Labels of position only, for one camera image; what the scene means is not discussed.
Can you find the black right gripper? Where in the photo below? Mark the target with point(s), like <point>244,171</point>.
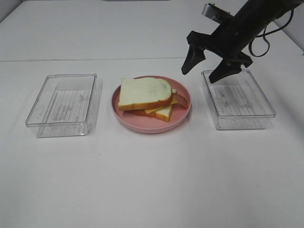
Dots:
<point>233,35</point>

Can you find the bacon strip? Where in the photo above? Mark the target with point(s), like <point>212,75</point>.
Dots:
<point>180,100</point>

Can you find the yellow cheese slice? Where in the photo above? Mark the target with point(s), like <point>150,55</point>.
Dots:
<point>162,110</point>

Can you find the bread slice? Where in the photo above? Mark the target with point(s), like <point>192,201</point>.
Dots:
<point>156,86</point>
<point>161,114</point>

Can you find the right clear plastic tray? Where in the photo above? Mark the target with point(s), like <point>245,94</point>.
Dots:
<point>237,102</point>

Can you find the clear plastic tray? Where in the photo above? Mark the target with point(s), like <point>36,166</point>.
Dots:
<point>66,105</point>
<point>237,102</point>

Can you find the left clear plastic tray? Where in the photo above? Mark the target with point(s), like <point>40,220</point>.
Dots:
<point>66,105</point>

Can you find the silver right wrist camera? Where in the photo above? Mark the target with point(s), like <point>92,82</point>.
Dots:
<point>215,14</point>

